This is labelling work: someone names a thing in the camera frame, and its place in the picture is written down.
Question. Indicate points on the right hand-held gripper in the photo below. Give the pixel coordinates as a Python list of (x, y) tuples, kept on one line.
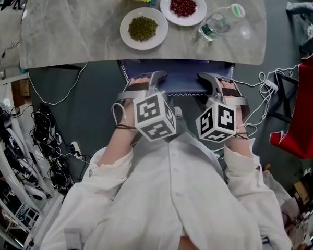
[(219, 121)]

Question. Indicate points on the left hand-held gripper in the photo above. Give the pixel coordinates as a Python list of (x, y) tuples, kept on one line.
[(152, 113)]

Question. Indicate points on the blue chair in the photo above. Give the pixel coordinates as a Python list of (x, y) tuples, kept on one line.
[(182, 77)]

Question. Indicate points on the person's right forearm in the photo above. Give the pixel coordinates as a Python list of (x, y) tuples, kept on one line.
[(241, 150)]

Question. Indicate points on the person's left forearm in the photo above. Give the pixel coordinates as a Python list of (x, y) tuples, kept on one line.
[(114, 144)]

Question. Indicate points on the person's right hand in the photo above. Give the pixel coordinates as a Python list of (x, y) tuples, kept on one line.
[(226, 83)]

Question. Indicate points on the person's left hand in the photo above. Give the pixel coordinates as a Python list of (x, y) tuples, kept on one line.
[(139, 80)]

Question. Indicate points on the pile of green mung beans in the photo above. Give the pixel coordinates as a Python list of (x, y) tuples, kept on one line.
[(143, 28)]

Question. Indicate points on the clear plastic water bottle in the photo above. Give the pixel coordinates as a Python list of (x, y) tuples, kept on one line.
[(216, 23)]

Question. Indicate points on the white plate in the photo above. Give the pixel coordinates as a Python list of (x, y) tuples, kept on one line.
[(167, 12), (125, 32)]

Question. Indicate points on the pile of red beans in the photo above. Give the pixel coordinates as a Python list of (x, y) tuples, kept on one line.
[(183, 5)]

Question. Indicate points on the black metal stand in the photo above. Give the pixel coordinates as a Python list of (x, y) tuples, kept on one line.
[(284, 98)]

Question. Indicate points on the grey marble table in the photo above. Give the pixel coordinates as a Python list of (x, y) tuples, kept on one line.
[(67, 30)]

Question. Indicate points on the red cloth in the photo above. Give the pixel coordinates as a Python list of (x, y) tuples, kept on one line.
[(306, 108)]

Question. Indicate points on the white power strip with plugs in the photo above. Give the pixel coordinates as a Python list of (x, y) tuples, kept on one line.
[(76, 147)]

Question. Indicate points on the person's white shirt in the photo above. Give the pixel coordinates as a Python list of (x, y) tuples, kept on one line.
[(172, 197)]

